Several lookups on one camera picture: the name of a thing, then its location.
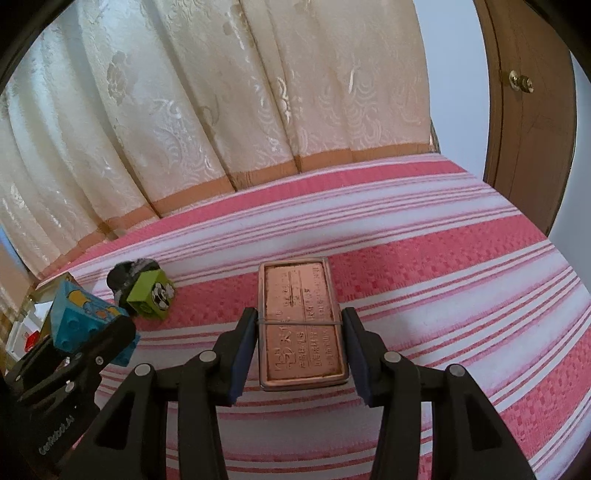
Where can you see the pink striped bed cover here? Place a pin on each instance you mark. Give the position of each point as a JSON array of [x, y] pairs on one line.
[[434, 260]]

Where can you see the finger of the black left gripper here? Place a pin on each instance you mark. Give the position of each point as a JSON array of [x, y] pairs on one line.
[[89, 359], [34, 355]]

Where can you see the brown wooden door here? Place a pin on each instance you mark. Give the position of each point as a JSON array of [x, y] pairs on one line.
[[531, 136]]

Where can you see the copper metal tin box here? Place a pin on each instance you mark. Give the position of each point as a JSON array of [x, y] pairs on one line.
[[300, 327]]

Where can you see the red toy brick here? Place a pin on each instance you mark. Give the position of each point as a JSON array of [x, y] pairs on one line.
[[31, 341]]

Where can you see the cyan toy brick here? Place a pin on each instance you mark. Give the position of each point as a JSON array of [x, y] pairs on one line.
[[76, 316]]

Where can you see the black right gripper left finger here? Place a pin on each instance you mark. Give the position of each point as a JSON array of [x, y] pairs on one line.
[[127, 440]]

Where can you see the brass door knob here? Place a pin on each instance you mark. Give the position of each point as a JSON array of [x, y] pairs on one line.
[[519, 82]]

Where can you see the gold metal tin tray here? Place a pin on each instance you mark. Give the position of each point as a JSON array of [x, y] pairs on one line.
[[32, 316]]

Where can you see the green toy brick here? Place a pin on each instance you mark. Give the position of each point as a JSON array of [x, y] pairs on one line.
[[151, 295]]

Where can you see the cream floral curtain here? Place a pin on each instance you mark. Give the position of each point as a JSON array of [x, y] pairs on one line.
[[124, 112]]

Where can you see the grey black rock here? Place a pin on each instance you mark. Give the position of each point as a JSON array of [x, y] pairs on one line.
[[122, 277]]

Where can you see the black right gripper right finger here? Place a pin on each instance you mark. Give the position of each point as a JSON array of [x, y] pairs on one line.
[[470, 439]]

